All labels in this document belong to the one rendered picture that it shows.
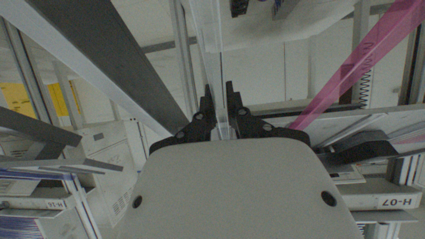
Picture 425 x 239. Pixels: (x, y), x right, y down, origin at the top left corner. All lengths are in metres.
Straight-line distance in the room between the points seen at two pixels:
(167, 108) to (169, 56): 1.97
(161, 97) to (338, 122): 0.27
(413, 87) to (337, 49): 1.84
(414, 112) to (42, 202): 1.31
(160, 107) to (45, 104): 0.79
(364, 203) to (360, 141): 0.40
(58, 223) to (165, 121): 1.05
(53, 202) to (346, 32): 3.19
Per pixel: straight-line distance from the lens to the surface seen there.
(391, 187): 0.80
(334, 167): 0.40
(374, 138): 0.36
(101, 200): 1.16
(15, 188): 1.14
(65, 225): 1.20
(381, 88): 2.91
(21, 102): 3.24
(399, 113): 0.31
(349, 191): 0.69
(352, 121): 0.28
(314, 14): 0.79
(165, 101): 0.18
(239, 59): 1.95
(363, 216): 0.73
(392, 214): 0.79
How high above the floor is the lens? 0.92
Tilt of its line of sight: 10 degrees up
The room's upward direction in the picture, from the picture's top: 173 degrees clockwise
